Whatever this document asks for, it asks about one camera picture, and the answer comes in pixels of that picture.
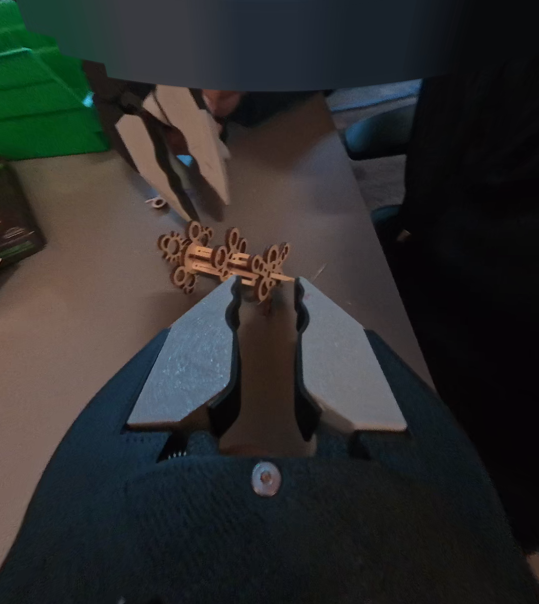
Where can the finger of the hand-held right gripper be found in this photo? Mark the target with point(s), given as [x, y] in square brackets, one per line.
[189, 127]
[146, 151]

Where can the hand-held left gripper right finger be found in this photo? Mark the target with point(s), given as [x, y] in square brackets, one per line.
[349, 377]

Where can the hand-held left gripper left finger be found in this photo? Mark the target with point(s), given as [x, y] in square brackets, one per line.
[189, 373]

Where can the wooden gear model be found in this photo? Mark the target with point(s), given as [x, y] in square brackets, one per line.
[203, 259]

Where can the black model kit box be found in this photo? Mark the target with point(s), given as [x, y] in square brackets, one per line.
[0, 212]

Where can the person's right hand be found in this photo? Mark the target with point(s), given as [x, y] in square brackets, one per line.
[222, 101]

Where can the grey mesh office chair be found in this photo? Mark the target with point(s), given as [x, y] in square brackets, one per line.
[378, 132]

